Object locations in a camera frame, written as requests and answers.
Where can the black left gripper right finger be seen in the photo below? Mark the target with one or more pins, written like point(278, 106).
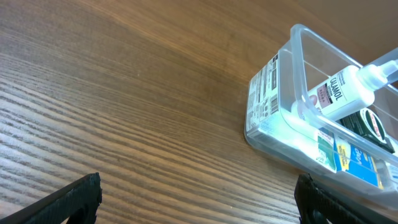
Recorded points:
point(320, 204)

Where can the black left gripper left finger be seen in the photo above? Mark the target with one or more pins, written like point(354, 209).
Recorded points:
point(75, 203)

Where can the blue VapoDrops lozenge box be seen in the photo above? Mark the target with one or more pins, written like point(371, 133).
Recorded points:
point(356, 168)

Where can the green Zam-Buk ointment box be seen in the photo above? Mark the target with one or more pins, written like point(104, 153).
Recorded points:
point(366, 123)

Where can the white green Panadol box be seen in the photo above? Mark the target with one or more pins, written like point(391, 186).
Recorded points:
point(310, 148)

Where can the clear plastic container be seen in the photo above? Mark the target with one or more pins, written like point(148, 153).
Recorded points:
point(280, 90)

